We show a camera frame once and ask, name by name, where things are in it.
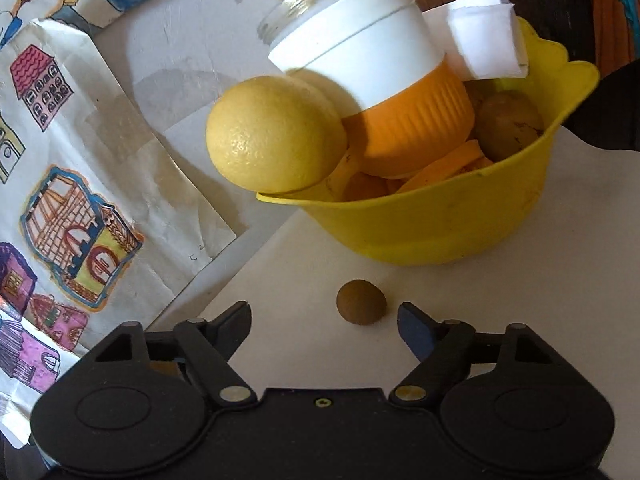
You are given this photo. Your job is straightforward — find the orange cloth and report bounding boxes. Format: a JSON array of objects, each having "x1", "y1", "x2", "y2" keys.
[{"x1": 590, "y1": 0, "x2": 640, "y2": 56}]

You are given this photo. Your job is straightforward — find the yellow plastic bowl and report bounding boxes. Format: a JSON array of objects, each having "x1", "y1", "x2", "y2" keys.
[{"x1": 256, "y1": 17, "x2": 601, "y2": 267}]

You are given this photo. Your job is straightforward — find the small brown round fruit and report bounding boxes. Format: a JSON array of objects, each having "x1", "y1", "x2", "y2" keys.
[{"x1": 336, "y1": 280, "x2": 387, "y2": 327}]

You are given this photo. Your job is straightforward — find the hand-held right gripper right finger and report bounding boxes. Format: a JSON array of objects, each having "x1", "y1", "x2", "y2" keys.
[{"x1": 391, "y1": 302, "x2": 548, "y2": 406}]

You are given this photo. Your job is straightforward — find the large yellow lemon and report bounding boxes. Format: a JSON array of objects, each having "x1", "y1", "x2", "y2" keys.
[{"x1": 206, "y1": 76, "x2": 348, "y2": 194}]

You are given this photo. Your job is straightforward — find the white orange sleeved glass jar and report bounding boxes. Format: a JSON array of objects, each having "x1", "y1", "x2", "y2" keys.
[{"x1": 257, "y1": 0, "x2": 476, "y2": 179}]

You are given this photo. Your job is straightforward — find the brown kiwi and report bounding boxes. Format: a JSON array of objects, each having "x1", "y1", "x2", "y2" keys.
[{"x1": 472, "y1": 91, "x2": 545, "y2": 162}]

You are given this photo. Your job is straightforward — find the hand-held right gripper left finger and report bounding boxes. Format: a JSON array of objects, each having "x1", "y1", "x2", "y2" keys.
[{"x1": 95, "y1": 301, "x2": 253, "y2": 406}]

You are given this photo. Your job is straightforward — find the house drawing poster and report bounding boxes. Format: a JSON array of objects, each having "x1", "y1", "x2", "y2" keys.
[{"x1": 0, "y1": 20, "x2": 246, "y2": 446}]

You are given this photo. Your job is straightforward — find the orange fruit slices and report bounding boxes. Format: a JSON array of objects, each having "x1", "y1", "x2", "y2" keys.
[{"x1": 345, "y1": 140, "x2": 496, "y2": 201}]

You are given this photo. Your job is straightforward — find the folded white paper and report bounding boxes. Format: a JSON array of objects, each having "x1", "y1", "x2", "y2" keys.
[{"x1": 424, "y1": 0, "x2": 531, "y2": 81}]

